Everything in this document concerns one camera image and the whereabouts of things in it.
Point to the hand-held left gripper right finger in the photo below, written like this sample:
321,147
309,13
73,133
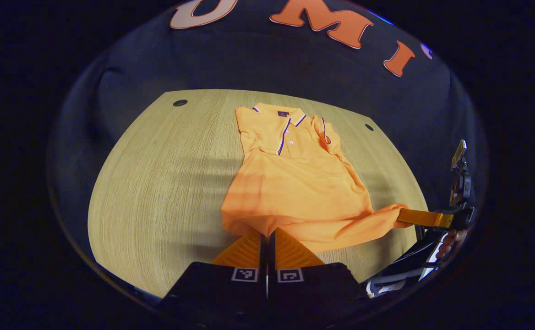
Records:
318,286

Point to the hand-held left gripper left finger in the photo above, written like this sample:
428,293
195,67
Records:
212,286

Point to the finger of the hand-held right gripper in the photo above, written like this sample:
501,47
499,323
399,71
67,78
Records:
425,218

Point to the orange polo T-shirt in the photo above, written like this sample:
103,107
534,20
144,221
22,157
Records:
295,183

